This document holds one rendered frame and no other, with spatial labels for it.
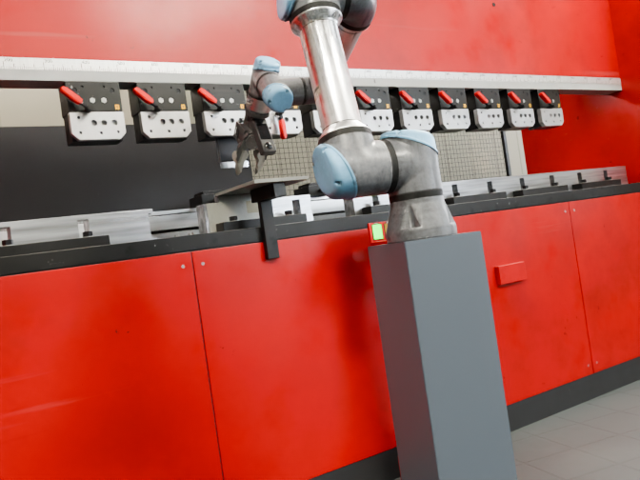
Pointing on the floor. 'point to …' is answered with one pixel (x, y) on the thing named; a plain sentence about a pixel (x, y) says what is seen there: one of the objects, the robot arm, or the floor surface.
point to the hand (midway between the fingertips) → (248, 171)
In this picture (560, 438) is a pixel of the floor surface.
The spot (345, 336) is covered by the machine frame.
